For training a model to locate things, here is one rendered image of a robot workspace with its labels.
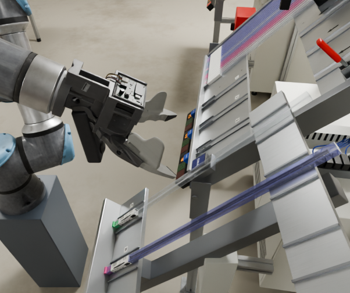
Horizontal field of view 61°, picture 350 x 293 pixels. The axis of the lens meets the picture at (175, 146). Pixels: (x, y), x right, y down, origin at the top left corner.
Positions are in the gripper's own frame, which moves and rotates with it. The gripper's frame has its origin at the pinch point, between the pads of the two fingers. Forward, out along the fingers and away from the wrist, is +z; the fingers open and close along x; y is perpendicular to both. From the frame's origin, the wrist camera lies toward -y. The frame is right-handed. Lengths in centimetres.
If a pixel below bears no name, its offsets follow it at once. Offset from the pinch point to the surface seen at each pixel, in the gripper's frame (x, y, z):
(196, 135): 31.8, -20.5, 17.8
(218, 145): 21.9, -13.2, 20.2
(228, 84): 49, -9, 24
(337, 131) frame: 42, -3, 65
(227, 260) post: -12.7, -9.7, 15.8
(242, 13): 117, -3, 39
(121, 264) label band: -10.8, -24.8, 1.0
